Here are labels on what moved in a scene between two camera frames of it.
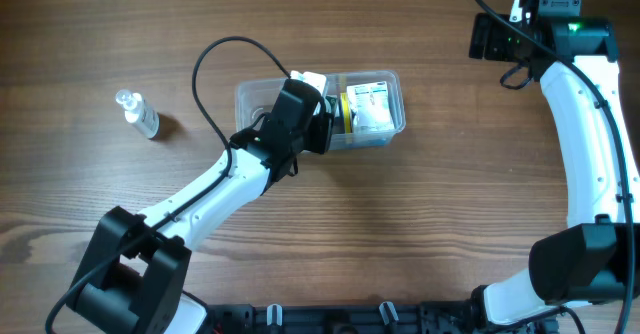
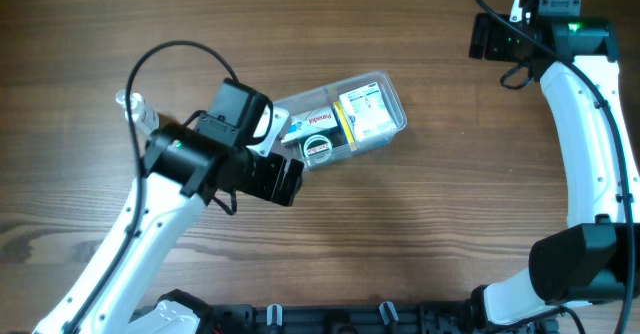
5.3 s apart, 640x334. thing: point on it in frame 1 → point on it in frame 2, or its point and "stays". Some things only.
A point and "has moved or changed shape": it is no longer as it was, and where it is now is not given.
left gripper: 323,129 → 268,183
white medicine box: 371,106 has moved or changed shape
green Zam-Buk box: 332,99 has moved or changed shape
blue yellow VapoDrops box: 347,112 → 344,124
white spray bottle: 139,112 stays
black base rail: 434,317 stays
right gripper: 496,28 stays
